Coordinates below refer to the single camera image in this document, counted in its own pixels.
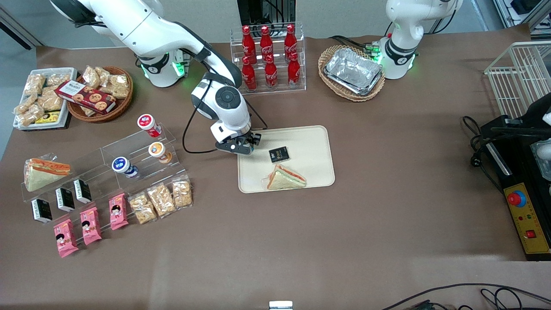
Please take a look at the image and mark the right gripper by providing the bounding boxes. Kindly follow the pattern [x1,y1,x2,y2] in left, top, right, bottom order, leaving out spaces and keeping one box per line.
[210,119,262,156]

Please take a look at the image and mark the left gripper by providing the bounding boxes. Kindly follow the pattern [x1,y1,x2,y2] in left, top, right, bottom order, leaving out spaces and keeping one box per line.
[491,92,551,139]

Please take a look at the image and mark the beige plastic tray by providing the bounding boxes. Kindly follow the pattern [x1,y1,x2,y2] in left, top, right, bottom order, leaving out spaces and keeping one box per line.
[237,125,336,194]

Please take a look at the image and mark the orange gum jar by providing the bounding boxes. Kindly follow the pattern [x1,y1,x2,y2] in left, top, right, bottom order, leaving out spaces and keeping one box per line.
[148,142,173,164]

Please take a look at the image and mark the red gum jar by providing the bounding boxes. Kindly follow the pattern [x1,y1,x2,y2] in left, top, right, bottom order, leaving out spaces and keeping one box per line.
[137,114,163,138]

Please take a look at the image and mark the clear acrylic gum step shelf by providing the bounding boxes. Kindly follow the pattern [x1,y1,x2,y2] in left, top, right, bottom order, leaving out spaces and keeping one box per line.
[100,124,192,195]

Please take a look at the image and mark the blue gum jar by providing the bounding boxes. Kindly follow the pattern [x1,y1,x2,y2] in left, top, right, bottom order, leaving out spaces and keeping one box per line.
[111,156,139,179]

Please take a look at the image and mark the flat black snack packet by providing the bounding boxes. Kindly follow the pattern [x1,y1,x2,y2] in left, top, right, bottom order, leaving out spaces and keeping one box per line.
[269,146,290,164]

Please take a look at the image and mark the small wrapped triangle sandwich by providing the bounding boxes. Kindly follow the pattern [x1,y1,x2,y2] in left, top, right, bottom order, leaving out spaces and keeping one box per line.
[262,164,307,191]

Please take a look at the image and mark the red cola bottle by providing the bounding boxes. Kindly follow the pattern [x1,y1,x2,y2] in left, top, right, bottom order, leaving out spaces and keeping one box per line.
[284,24,298,62]
[287,52,301,89]
[241,25,257,65]
[263,54,279,90]
[259,26,274,64]
[241,56,258,92]

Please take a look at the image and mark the clear acrylic bottle rack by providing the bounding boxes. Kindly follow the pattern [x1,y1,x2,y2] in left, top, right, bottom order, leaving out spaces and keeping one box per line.
[229,22,307,96]

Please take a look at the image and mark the black yellow emergency stop box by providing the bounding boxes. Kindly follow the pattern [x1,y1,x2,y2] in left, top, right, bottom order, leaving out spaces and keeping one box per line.
[479,115,551,262]

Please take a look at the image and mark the light wicker basket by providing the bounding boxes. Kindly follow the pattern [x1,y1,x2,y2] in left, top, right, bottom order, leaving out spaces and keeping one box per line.
[318,45,386,102]

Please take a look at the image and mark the stacked aluminium foil trays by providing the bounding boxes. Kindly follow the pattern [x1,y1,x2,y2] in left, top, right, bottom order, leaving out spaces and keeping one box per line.
[323,47,384,96]

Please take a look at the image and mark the dark equipment rack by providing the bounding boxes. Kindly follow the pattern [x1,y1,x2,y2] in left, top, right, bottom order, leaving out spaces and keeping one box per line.
[237,0,297,25]

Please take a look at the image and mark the dark wicker basket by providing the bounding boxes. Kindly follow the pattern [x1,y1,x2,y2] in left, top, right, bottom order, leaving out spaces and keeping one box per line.
[66,66,134,124]

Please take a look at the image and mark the pink snack packet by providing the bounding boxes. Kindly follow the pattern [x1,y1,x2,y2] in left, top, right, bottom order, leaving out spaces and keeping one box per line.
[108,192,129,231]
[80,206,103,246]
[53,218,80,258]

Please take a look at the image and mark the clear acrylic snack step shelf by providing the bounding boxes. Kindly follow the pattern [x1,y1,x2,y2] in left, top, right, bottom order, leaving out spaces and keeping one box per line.
[20,148,130,235]

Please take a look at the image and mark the red cookie box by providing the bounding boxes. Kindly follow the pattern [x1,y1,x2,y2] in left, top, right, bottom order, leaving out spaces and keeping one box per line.
[54,80,118,115]

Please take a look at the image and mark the black white carton box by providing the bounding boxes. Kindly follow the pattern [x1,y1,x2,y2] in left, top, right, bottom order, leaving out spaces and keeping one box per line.
[31,198,53,224]
[73,179,93,204]
[55,187,76,212]

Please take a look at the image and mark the white rectangular bin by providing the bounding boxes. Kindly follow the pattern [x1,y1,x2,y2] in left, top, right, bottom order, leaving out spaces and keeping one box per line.
[12,67,78,130]

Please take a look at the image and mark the yellow black small box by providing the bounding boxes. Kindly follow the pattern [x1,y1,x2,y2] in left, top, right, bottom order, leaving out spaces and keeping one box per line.
[35,111,61,125]

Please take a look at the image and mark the large wrapped triangle sandwich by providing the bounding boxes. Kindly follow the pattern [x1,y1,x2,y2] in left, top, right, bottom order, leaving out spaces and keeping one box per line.
[24,158,72,192]

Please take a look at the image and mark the white wire basket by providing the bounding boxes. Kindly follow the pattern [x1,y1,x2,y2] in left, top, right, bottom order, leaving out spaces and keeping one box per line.
[484,41,551,120]

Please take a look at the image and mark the black power cable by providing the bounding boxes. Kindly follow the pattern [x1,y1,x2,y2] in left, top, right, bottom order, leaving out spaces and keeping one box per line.
[462,115,505,195]

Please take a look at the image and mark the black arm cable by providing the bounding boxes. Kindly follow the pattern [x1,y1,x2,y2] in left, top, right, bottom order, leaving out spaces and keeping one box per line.
[182,26,268,154]

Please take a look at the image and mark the metal frame structure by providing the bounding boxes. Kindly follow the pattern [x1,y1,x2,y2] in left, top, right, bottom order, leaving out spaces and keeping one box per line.
[493,0,551,40]

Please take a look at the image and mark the looped black floor cable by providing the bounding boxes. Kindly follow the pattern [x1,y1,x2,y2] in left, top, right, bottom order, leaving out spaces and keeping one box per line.
[480,288,519,310]

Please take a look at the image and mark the long black floor cable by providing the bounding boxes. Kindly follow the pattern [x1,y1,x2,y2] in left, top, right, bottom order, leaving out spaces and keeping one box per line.
[381,283,551,310]

